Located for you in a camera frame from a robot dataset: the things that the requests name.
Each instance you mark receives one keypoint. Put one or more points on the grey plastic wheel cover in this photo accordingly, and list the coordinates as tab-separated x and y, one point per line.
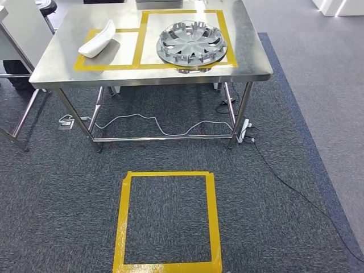
190	45

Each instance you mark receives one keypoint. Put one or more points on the grey floor socket box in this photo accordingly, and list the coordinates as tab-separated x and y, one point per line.
66	123

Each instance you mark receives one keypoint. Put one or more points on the black bag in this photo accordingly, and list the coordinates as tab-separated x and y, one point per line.
20	77

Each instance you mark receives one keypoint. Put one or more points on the yellow workbench tape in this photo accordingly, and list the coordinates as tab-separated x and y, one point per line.
137	45

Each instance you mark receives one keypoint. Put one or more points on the white curved plastic part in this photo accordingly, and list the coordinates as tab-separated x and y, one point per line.
97	43

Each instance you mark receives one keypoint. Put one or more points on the round stool with chrome leg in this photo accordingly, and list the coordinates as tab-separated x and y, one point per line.
47	9

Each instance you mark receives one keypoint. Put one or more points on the yellow floor tape square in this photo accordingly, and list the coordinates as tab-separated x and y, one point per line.
122	226

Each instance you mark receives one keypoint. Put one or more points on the white power strip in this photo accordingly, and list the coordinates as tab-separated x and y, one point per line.
244	131

